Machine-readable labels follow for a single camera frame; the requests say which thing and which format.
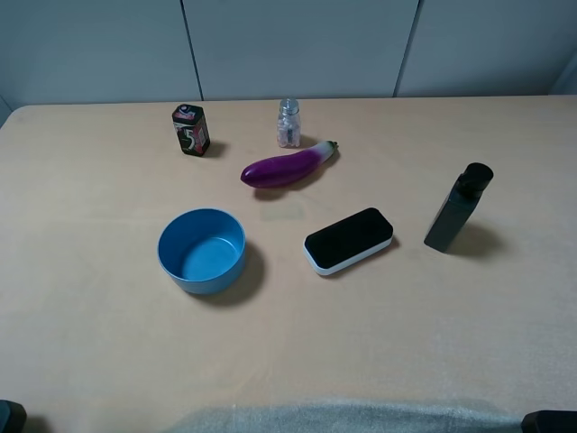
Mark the black gum container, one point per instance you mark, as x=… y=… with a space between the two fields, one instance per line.
x=190 y=126

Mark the purple toy eggplant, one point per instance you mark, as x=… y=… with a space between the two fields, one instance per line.
x=280 y=171

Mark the black and white eraser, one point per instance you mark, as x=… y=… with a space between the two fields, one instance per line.
x=348 y=241

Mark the clear plastic pill bottle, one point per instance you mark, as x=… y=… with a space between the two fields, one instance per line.
x=288 y=124

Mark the blue round bowl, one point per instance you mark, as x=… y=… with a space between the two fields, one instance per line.
x=203 y=250

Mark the black rectangular bottle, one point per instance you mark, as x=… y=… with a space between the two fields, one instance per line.
x=458 y=206

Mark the black right base corner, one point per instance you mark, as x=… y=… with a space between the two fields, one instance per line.
x=550 y=421

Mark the black base corner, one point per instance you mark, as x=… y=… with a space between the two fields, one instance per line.
x=12 y=417
x=550 y=421

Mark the black left base corner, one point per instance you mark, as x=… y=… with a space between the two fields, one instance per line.
x=12 y=417

